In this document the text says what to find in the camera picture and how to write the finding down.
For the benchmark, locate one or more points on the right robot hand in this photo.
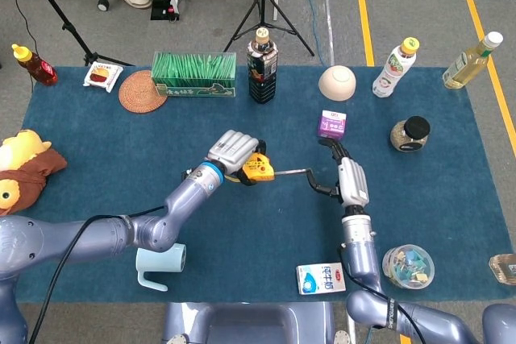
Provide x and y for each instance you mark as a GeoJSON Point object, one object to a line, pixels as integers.
{"type": "Point", "coordinates": [354, 183]}

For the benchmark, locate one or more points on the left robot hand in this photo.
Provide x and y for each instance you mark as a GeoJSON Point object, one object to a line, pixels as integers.
{"type": "Point", "coordinates": [234, 148]}

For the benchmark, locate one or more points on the yellow tape measure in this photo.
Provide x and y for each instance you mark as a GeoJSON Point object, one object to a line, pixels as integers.
{"type": "Point", "coordinates": [260, 168]}

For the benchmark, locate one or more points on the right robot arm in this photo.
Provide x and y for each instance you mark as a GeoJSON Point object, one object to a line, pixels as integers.
{"type": "Point", "coordinates": [363, 247]}

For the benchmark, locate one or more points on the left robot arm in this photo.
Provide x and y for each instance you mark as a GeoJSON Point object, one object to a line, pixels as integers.
{"type": "Point", "coordinates": [161, 231]}

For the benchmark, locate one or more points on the small purple box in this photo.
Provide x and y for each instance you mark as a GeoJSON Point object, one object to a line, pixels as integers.
{"type": "Point", "coordinates": [331, 124]}

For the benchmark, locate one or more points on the glass jar black lid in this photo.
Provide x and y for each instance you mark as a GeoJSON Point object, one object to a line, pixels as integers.
{"type": "Point", "coordinates": [409, 134]}

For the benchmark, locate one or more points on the dark tea bottle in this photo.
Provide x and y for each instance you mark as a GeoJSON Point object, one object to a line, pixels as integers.
{"type": "Point", "coordinates": [262, 74]}

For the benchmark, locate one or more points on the clear green tea bag box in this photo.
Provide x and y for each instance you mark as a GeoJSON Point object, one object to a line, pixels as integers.
{"type": "Point", "coordinates": [193, 72]}

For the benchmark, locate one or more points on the blue table mat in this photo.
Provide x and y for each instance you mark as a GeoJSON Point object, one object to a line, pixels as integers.
{"type": "Point", "coordinates": [262, 231]}

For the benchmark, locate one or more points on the white blue milk carton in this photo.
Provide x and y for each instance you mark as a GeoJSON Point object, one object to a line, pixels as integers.
{"type": "Point", "coordinates": [322, 277]}

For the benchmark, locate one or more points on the clear tub of clips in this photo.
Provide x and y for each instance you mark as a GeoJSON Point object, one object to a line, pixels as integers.
{"type": "Point", "coordinates": [407, 267]}

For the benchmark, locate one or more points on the beige bowl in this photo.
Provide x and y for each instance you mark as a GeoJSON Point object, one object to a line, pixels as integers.
{"type": "Point", "coordinates": [338, 82]}

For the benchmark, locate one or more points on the round woven coaster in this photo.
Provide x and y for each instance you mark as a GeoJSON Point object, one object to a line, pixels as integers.
{"type": "Point", "coordinates": [137, 96]}

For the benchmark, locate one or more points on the white drink bottle yellow cap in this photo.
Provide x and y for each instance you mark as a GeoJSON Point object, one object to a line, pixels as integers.
{"type": "Point", "coordinates": [393, 72]}

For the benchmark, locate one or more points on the light blue plastic mug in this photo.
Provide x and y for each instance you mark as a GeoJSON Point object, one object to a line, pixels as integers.
{"type": "Point", "coordinates": [161, 265]}

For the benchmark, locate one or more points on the white red snack packet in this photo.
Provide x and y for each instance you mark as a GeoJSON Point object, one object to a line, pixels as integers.
{"type": "Point", "coordinates": [102, 76]}

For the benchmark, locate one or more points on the black power strip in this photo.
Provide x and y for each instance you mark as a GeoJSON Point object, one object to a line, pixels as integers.
{"type": "Point", "coordinates": [161, 1]}

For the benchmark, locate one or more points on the yellow oil bottle white cap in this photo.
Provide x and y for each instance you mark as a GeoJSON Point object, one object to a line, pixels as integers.
{"type": "Point", "coordinates": [467, 64]}

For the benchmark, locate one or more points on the glass ashtray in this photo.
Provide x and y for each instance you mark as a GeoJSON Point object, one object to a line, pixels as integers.
{"type": "Point", "coordinates": [504, 269]}

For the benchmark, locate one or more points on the grey blue robot torso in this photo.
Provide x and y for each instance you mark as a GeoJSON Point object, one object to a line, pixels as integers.
{"type": "Point", "coordinates": [250, 324]}

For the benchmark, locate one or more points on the black light stand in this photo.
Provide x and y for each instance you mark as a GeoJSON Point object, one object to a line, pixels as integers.
{"type": "Point", "coordinates": [66, 26]}

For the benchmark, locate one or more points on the red sauce bottle yellow cap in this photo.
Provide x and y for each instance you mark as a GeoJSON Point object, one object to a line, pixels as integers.
{"type": "Point", "coordinates": [40, 70]}

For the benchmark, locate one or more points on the yellow brown plush toy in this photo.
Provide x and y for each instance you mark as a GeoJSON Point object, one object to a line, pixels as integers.
{"type": "Point", "coordinates": [24, 175]}

